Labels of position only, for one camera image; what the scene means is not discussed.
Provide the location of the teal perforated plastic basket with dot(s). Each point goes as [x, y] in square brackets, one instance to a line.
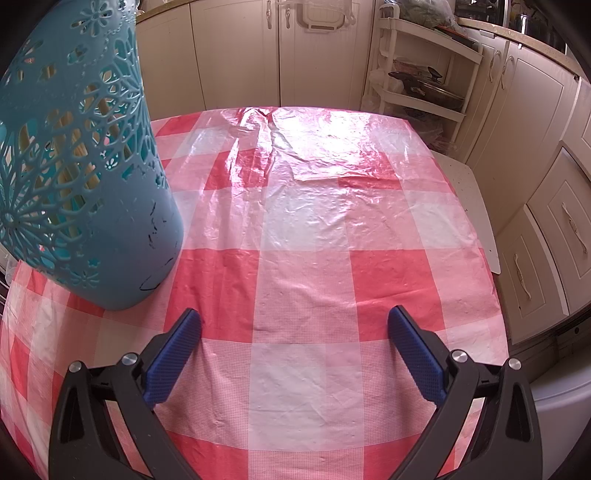
[134, 230]

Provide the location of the cream kitchen base cabinets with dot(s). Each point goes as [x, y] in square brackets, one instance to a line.
[231, 60]

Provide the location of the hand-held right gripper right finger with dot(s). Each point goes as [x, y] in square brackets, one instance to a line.
[415, 355]

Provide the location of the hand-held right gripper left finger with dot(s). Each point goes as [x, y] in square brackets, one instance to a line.
[173, 360]

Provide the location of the pink checked plastic tablecloth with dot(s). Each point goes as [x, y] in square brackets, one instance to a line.
[300, 230]

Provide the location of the white door-hung bin frame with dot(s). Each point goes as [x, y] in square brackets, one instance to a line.
[323, 21]

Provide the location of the white tiered storage cart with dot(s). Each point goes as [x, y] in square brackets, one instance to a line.
[443, 39]

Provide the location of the steel pan with glass lid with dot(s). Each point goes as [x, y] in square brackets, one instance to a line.
[434, 92]

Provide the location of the bag of green vegetables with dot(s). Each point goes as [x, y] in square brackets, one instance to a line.
[429, 11]

